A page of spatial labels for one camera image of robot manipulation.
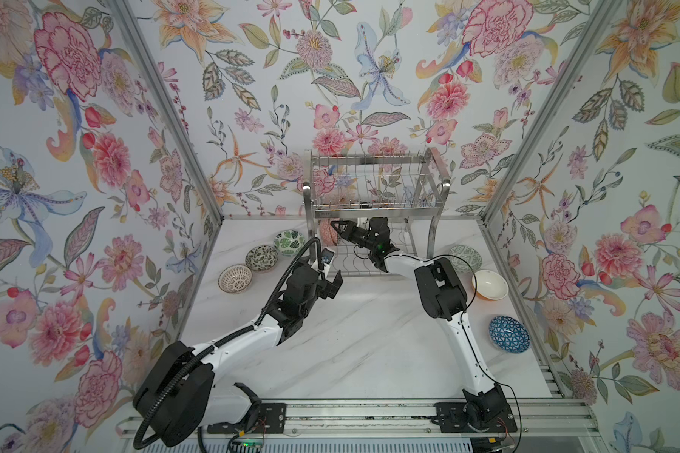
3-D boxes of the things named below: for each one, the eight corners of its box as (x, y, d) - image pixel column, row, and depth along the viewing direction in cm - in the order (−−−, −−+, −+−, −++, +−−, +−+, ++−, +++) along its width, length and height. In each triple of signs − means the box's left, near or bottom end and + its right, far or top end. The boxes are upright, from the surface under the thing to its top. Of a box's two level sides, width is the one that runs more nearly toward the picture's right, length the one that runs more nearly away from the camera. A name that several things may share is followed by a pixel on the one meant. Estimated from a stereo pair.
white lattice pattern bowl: (220, 293, 101) (215, 285, 97) (227, 272, 106) (222, 264, 102) (251, 293, 101) (248, 285, 97) (256, 272, 106) (253, 264, 102)
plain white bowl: (475, 305, 98) (481, 297, 94) (466, 278, 105) (471, 270, 101) (506, 305, 98) (514, 297, 94) (495, 278, 105) (502, 270, 101)
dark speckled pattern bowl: (247, 271, 106) (243, 263, 102) (251, 252, 111) (248, 244, 108) (275, 271, 106) (273, 263, 102) (278, 253, 111) (276, 244, 108)
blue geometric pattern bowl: (494, 354, 87) (500, 349, 83) (483, 321, 93) (488, 315, 90) (527, 354, 87) (535, 349, 83) (514, 321, 94) (520, 315, 90)
